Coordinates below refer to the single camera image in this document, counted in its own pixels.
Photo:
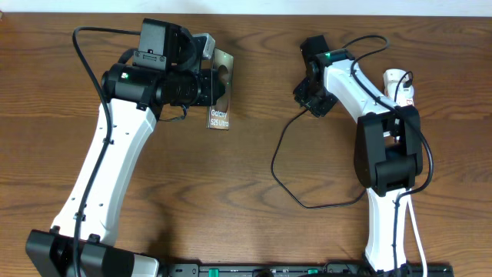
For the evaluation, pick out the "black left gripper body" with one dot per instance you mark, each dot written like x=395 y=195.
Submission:
x=208 y=80

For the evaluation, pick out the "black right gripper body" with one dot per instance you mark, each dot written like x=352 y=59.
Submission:
x=315 y=100

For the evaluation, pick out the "Galaxy S25 Ultra smartphone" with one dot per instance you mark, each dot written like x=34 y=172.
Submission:
x=218 y=116

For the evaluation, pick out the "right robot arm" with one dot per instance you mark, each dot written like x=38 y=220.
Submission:
x=387 y=151

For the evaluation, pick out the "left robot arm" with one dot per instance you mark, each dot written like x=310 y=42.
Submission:
x=164 y=69

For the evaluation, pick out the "white USB charger plug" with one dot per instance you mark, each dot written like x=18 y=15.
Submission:
x=397 y=82

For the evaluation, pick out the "white power strip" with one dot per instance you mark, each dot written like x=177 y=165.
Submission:
x=399 y=88

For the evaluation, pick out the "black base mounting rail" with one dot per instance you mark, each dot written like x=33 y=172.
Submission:
x=330 y=269

